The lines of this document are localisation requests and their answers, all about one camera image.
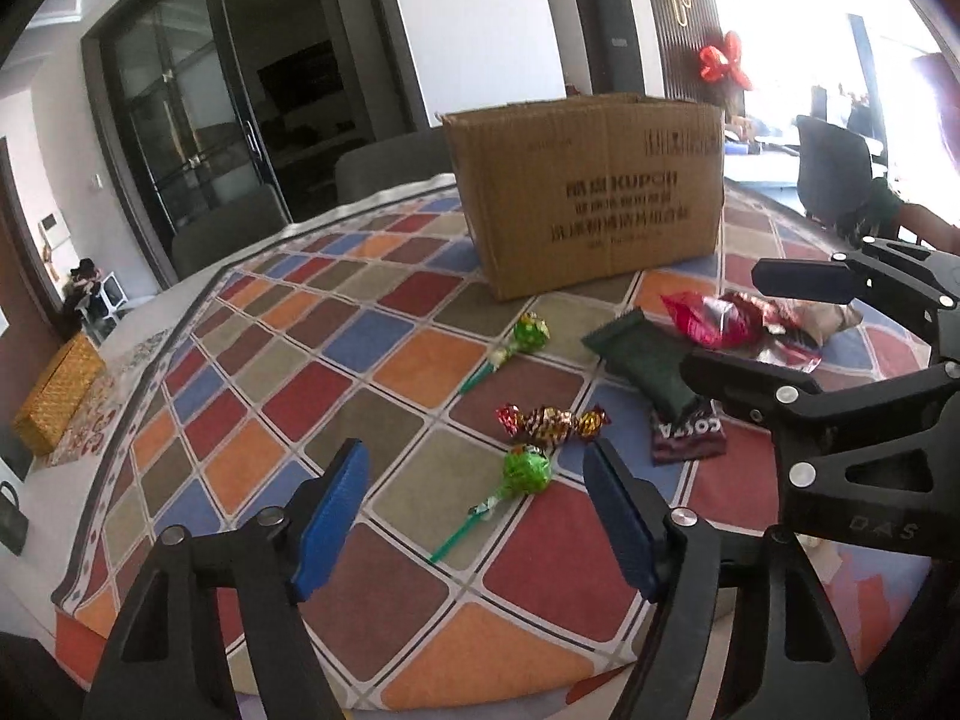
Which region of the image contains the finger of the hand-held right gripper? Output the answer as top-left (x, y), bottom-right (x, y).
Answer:
top-left (681, 349), bottom-right (960, 430)
top-left (752, 238), bottom-right (960, 368)

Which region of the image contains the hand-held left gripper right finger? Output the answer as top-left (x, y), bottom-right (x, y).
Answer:
top-left (582, 437), bottom-right (871, 720)

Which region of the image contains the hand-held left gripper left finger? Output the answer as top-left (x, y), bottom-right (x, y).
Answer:
top-left (81, 437), bottom-right (372, 720)

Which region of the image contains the pale grey snack packet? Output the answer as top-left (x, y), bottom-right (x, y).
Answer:
top-left (780, 300), bottom-right (863, 350)

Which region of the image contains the red white snack packet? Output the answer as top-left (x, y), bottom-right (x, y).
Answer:
top-left (754, 322), bottom-right (824, 374)

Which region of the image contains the dark red snack packet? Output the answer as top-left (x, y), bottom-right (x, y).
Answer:
top-left (649, 401), bottom-right (728, 466)

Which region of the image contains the dark green snack packet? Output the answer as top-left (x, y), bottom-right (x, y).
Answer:
top-left (581, 309), bottom-right (710, 428)

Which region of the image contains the green lollipop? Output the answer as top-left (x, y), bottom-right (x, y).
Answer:
top-left (429, 444), bottom-right (554, 563)
top-left (459, 311), bottom-right (551, 396)

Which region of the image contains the brown gold candy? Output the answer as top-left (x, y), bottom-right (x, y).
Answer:
top-left (495, 403), bottom-right (611, 445)

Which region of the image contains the brown cardboard box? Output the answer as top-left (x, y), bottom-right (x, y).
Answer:
top-left (440, 94), bottom-right (726, 302)

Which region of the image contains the person's right forearm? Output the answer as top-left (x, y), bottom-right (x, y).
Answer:
top-left (862, 178), bottom-right (960, 256)

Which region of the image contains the dark office chair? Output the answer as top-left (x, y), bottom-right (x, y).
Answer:
top-left (795, 114), bottom-right (890, 233)

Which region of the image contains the white table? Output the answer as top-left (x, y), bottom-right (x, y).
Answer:
top-left (720, 116), bottom-right (807, 188)

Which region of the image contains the colourful checkered tablecloth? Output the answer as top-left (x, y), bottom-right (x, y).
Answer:
top-left (52, 184), bottom-right (960, 713)

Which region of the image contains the red foil bow decoration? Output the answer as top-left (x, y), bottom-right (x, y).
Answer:
top-left (697, 30), bottom-right (753, 89)

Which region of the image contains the yellow woven box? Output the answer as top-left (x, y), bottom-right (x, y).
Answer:
top-left (13, 334), bottom-right (106, 457)

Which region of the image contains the white small rack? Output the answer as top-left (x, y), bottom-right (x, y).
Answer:
top-left (75, 270), bottom-right (132, 346)

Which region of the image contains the dark door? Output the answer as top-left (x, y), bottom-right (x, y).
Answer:
top-left (568, 0), bottom-right (647, 98)

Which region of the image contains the black handbag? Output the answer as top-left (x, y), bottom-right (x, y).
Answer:
top-left (0, 480), bottom-right (29, 557)

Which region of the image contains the grey upholstered chair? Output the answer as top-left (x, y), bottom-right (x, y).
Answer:
top-left (335, 127), bottom-right (455, 205)

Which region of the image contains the black glass door cabinet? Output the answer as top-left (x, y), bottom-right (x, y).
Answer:
top-left (81, 0), bottom-right (421, 286)

